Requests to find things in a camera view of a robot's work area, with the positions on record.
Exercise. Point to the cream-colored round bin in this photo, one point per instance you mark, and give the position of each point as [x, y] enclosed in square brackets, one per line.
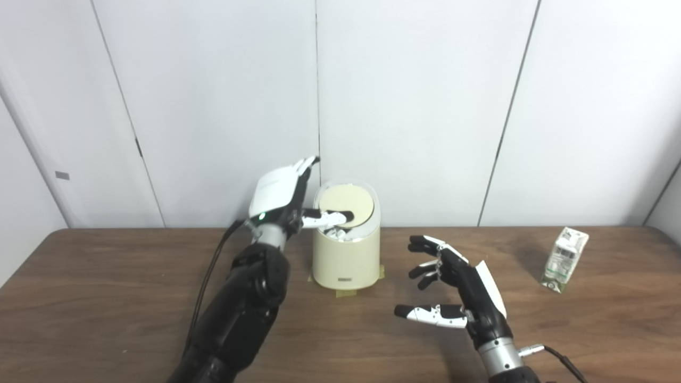
[346, 260]

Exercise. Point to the white green milk carton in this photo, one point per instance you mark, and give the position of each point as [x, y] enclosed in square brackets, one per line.
[564, 260]

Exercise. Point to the small grey wall label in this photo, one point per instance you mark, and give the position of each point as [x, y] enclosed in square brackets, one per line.
[62, 175]

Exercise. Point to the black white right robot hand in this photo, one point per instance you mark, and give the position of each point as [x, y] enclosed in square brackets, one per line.
[479, 303]

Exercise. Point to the cream round bin lid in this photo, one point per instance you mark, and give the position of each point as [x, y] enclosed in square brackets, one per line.
[348, 199]

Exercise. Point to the black wall panel hinge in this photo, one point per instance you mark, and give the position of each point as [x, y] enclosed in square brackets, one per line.
[139, 148]

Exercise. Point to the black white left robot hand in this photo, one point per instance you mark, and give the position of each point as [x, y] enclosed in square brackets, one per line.
[274, 194]

